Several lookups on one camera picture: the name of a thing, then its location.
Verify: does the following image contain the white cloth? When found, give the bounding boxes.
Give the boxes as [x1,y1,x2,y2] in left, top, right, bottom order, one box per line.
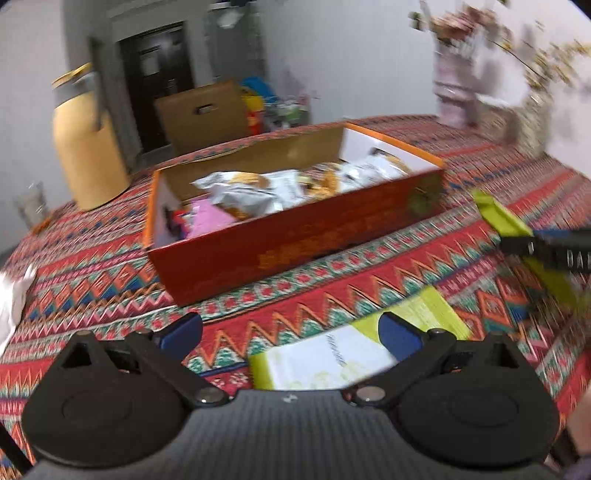
[0,264,38,354]

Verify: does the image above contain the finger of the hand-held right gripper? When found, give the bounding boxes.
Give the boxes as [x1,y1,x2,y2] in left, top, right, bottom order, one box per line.
[501,235,591,274]
[532,228,591,241]

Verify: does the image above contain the dark wrapper packet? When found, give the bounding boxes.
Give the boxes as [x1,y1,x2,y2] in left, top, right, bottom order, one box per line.
[163,208,191,241]

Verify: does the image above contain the dark door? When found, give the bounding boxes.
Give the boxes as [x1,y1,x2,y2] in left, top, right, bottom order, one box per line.
[117,23,195,154]

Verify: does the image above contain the wire cart rack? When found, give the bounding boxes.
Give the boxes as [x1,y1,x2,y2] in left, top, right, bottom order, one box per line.
[270,99,311,131]

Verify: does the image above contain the yellow thermos jug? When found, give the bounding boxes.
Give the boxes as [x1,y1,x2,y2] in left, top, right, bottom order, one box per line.
[52,62,133,212]

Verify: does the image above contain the person's right forearm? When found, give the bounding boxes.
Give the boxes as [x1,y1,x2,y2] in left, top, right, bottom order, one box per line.
[570,388,591,468]

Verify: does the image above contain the pink packet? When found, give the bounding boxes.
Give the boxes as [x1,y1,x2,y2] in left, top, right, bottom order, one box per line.
[186,198,239,239]

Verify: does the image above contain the dried pink flowers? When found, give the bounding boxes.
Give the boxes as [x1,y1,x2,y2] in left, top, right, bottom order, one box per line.
[410,0,514,52]

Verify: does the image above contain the orange cardboard box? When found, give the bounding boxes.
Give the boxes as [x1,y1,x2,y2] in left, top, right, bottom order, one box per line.
[143,122,446,308]

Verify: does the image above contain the red and yellow gift bag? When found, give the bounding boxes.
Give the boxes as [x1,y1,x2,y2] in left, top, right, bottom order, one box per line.
[242,95,267,136]

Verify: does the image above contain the clear storage container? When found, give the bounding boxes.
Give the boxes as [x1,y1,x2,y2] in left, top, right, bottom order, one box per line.
[475,92,528,140]

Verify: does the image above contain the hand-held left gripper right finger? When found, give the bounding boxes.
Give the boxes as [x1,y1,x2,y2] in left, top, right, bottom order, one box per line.
[348,311,532,409]

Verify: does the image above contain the blue roll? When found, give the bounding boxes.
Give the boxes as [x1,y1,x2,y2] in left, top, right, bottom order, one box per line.
[240,76,274,96]

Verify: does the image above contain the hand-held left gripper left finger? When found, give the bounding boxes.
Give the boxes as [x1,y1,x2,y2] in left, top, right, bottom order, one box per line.
[60,312,230,408]

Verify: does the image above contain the green and white packet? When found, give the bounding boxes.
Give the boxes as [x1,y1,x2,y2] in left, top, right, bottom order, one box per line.
[472,189,581,315]
[248,285,472,391]

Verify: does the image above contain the pile of white cracker packets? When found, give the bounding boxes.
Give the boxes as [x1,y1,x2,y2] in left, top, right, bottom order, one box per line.
[191,154,413,221]

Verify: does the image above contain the wooden chair back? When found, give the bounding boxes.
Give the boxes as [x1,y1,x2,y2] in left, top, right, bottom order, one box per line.
[154,80,253,158]

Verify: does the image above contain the glass cup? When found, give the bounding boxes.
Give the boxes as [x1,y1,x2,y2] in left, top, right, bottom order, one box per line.
[14,181,49,230]

